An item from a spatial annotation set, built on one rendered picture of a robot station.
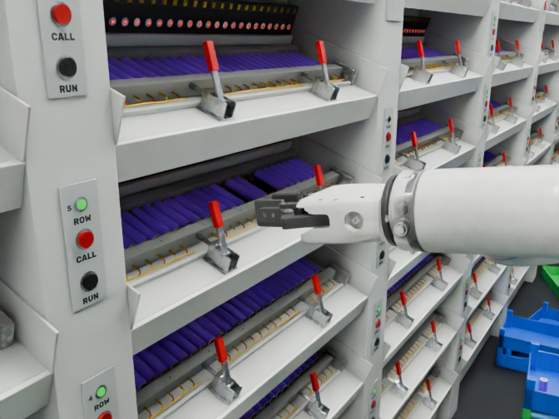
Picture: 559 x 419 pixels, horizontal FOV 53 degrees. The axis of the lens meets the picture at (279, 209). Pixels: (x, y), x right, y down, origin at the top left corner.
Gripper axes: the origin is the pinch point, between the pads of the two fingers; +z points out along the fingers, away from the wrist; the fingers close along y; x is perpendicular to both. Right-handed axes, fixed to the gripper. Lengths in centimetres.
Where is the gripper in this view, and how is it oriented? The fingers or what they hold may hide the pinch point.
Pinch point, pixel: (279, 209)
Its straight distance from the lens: 68.0
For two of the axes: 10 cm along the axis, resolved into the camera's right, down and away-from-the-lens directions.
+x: -1.3, -9.7, -2.0
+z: -8.2, -0.1, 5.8
